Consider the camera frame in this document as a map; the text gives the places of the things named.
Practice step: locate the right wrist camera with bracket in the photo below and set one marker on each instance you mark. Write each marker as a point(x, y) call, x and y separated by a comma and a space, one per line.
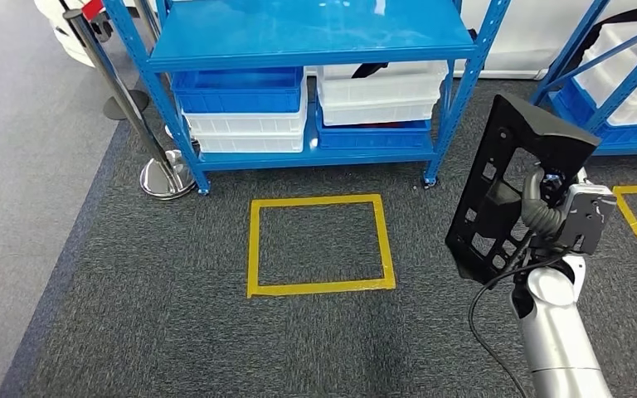
point(588, 217)

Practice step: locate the blue metal shelf rack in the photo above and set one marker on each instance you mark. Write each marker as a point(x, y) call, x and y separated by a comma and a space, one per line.
point(626, 90)
point(296, 27)

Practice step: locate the chrome stanchion post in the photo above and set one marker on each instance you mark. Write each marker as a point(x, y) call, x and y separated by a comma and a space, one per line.
point(167, 178)

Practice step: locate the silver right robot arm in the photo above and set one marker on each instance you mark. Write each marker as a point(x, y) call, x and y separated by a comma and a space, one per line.
point(555, 329)

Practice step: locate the black plastic frame part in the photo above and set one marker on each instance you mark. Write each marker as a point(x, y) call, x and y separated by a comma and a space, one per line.
point(549, 137)

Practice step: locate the black-headed stanchion post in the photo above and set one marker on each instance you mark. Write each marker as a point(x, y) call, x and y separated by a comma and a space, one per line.
point(145, 16)

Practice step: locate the black item in bin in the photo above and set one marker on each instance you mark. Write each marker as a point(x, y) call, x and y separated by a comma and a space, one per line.
point(368, 70)

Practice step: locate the white car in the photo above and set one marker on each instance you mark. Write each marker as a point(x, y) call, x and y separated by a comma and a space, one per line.
point(516, 33)

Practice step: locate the red barrier belt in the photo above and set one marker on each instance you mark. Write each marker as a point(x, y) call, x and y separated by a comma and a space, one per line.
point(92, 8)

